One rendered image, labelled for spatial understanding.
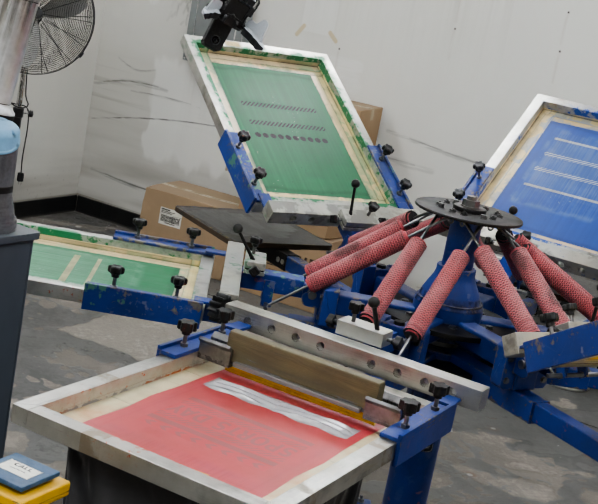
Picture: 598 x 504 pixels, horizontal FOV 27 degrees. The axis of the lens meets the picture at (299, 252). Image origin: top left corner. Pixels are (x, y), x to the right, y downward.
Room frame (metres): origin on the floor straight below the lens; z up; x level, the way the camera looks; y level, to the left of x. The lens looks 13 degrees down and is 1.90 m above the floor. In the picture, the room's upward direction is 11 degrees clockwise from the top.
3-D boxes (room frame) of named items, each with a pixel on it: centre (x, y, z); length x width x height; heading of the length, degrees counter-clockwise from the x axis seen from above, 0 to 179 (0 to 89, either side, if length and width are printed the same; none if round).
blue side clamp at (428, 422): (2.51, -0.32, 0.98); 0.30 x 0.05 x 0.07; 153
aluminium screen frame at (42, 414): (2.42, 0.04, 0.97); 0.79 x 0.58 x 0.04; 153
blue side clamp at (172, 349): (2.76, 0.18, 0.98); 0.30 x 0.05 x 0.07; 153
